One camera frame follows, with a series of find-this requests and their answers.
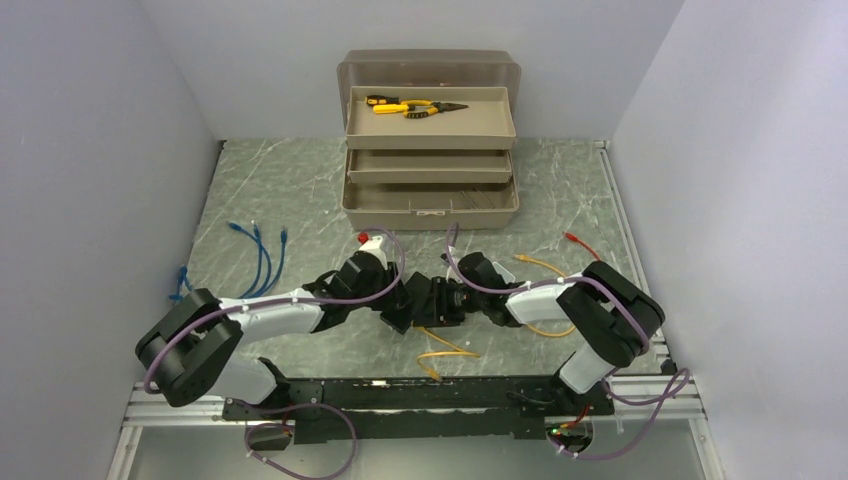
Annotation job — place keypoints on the yellow black pliers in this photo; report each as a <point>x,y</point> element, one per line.
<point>417,109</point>

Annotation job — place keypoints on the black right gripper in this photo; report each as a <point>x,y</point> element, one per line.
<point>440,311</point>

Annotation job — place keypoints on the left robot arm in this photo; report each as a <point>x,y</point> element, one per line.
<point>189,353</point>

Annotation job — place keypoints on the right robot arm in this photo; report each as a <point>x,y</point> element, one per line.
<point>615,318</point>

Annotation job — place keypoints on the white mini router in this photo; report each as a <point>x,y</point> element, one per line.
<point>507,276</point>

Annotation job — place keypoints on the beige plastic toolbox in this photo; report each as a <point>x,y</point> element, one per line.
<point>426,174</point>

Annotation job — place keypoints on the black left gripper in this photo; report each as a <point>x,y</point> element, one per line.
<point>395,300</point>

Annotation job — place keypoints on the blue ethernet cable long loop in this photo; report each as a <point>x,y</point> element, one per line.
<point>271,280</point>

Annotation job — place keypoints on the aluminium frame rail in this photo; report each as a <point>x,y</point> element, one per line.
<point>189,353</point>

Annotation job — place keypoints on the black network switch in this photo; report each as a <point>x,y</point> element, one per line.
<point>411,304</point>

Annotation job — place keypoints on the yellow black screwdriver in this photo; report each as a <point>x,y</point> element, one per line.
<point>375,100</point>

